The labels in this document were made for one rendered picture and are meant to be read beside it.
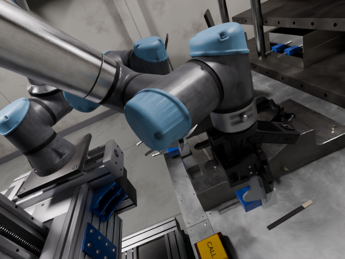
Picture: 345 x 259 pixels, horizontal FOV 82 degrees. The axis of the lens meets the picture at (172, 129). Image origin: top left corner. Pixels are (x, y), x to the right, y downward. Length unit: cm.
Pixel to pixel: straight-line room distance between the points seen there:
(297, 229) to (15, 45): 65
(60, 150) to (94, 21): 289
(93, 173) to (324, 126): 79
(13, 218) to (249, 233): 64
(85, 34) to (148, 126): 336
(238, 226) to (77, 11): 336
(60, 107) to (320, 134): 86
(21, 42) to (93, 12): 323
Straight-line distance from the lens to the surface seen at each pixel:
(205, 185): 61
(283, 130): 42
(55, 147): 77
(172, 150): 69
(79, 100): 46
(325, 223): 65
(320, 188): 70
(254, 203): 50
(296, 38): 131
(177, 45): 358
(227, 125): 32
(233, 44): 27
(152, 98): 22
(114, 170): 76
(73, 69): 30
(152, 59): 49
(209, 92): 25
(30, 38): 29
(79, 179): 80
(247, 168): 40
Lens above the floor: 136
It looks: 32 degrees down
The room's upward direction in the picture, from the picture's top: 25 degrees counter-clockwise
